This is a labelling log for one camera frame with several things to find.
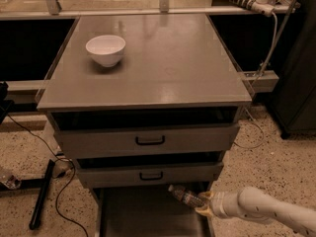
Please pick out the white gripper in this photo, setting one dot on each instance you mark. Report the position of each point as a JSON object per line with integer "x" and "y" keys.
{"x": 218, "y": 203}

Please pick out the clear plastic water bottle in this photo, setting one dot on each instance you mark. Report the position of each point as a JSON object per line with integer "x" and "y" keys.
{"x": 185, "y": 196}

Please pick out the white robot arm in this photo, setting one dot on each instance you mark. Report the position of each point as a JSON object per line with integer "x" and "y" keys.
{"x": 251, "y": 204}

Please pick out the grey open bottom drawer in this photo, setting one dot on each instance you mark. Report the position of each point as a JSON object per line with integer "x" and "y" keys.
{"x": 146, "y": 211}

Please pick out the grey drawer cabinet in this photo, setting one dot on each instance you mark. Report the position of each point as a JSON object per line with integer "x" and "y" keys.
{"x": 174, "y": 73}

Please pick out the grey middle drawer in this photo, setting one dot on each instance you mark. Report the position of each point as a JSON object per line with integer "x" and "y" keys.
{"x": 149, "y": 175}

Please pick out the grey top drawer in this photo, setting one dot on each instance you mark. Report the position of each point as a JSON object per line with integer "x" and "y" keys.
{"x": 84, "y": 144}

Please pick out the clear bottle on floor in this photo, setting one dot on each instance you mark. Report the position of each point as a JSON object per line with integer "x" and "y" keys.
{"x": 9, "y": 180}

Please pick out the black floor stand bar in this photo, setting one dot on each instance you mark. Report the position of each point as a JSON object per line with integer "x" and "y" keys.
{"x": 35, "y": 220}

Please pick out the white ceramic bowl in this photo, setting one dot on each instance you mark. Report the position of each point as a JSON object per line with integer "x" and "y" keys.
{"x": 106, "y": 50}

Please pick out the white power strip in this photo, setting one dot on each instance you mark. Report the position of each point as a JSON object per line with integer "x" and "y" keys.
{"x": 259, "y": 6}

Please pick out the black device at left edge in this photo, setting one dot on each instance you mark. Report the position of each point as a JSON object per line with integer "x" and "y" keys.
{"x": 5, "y": 105}

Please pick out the aluminium frame rail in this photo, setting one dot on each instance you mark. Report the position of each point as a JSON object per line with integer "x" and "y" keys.
{"x": 48, "y": 9}

